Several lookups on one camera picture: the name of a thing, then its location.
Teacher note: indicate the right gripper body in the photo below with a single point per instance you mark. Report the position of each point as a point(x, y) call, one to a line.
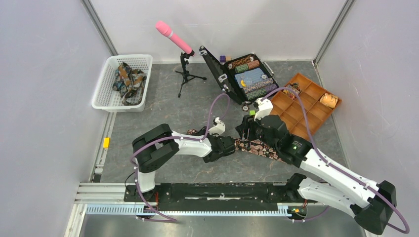
point(255, 128)

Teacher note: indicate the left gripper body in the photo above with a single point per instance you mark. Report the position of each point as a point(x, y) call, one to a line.
point(209, 160)

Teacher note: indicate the black floral tie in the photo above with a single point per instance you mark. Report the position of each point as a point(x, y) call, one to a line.
point(255, 147)

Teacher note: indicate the orange compartment tray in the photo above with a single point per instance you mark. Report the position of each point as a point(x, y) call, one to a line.
point(305, 114)

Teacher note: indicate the white plastic basket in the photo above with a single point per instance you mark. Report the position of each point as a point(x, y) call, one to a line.
point(107, 99)

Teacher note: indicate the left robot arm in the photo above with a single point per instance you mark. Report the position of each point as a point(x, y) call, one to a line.
point(155, 147)

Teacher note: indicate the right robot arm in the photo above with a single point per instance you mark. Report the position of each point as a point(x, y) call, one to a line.
point(370, 203)

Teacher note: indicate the loose poker chip stack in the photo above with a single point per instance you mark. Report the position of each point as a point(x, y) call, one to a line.
point(246, 106)

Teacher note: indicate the rolled dark patterned tie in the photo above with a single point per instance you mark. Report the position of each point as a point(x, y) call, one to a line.
point(293, 89)

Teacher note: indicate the black poker chip case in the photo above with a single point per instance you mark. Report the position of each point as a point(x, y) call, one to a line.
point(244, 79)

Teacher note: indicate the rolled tan patterned tie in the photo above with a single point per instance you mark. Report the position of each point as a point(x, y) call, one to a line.
point(329, 100)

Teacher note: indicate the black tripod stand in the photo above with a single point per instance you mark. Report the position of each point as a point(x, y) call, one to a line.
point(186, 76)

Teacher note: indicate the dark blue patterned tie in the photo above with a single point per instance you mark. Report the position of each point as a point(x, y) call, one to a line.
point(130, 83)

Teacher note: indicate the yellow block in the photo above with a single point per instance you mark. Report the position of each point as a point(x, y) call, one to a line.
point(106, 142)

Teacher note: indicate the pink microphone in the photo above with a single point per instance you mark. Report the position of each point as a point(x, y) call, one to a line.
point(164, 29)

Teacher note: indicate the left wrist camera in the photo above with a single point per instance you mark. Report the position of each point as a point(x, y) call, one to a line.
point(218, 127)

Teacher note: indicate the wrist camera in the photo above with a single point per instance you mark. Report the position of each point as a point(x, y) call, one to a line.
point(264, 108)
point(218, 127)

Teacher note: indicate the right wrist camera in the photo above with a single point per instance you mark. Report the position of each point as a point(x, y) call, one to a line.
point(264, 108)

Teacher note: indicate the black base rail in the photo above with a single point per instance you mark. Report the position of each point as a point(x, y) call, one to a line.
point(221, 196)

